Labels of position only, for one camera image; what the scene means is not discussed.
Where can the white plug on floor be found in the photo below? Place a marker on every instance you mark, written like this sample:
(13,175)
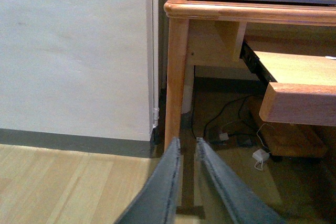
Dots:
(223,136)

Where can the wooden desk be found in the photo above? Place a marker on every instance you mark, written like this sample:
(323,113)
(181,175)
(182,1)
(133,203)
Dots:
(230,20)

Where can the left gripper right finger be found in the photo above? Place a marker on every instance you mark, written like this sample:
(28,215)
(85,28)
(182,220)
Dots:
(241,203)

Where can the white wall pipe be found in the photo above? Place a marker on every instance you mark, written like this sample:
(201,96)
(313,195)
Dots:
(155,24)

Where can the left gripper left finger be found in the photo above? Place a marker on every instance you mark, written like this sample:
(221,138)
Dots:
(157,200)

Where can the white power adapter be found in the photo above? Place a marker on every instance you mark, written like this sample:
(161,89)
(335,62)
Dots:
(260,155)

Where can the black drawer slide rail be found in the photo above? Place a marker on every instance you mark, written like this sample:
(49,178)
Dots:
(255,66)

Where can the wooden rolling cabinet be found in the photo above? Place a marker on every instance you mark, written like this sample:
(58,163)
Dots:
(286,140)

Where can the wooden keyboard drawer tray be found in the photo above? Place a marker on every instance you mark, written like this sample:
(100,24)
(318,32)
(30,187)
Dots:
(305,89)

